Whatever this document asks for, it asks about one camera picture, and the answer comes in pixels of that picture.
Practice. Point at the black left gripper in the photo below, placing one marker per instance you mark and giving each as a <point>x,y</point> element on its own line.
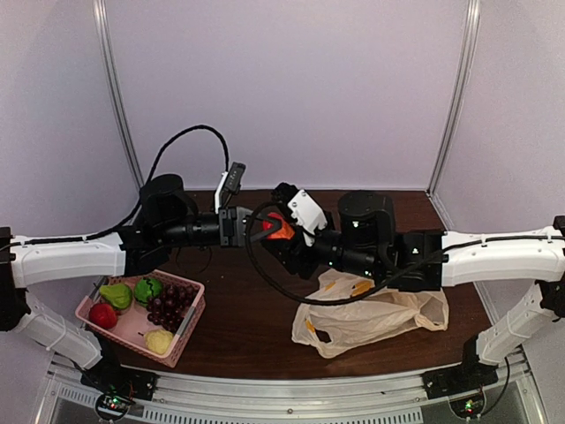
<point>232,225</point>

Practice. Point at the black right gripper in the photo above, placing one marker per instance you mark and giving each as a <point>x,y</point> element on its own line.
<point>295,257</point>

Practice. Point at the orange fruit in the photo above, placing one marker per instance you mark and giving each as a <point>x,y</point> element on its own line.
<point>276,228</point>

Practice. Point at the beige plastic bag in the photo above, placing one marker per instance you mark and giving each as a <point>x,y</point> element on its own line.
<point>332,331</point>

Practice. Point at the dark red grape bunch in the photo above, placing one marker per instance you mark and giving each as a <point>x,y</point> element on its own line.
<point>168,308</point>

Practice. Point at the yellow fruit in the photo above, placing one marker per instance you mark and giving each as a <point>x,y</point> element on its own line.
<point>158,341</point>

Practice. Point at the green pear fruit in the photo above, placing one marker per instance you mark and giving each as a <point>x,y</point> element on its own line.
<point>119,296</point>

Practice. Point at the red fruit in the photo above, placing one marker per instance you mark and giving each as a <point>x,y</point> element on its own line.
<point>103,315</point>

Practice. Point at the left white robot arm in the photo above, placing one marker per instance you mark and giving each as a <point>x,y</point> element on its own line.
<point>164,218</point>

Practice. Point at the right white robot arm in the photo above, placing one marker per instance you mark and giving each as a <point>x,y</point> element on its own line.
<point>381,283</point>

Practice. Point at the pink perforated plastic basket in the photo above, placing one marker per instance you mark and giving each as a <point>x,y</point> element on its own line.
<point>132,323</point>

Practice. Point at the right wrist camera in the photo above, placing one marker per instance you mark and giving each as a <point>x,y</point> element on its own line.
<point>304,210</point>

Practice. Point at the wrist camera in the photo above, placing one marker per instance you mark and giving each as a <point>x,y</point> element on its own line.
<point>304,210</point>
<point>229,186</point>

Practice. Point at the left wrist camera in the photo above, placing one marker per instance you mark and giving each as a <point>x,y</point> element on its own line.
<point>229,186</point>

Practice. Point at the front aluminium rail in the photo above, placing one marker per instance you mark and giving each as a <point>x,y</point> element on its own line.
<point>393,398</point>

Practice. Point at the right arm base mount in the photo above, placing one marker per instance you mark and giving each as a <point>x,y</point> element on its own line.
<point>464,383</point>

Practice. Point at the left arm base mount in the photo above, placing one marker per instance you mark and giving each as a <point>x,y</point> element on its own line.
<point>119,386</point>

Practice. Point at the left aluminium frame post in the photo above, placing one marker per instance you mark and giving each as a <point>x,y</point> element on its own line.
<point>117,102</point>

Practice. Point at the aluminium frame post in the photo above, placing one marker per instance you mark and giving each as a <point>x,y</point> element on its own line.
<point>117,102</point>
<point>463,73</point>

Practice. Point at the right aluminium frame post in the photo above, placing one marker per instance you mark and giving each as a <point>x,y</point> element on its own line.
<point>463,73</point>

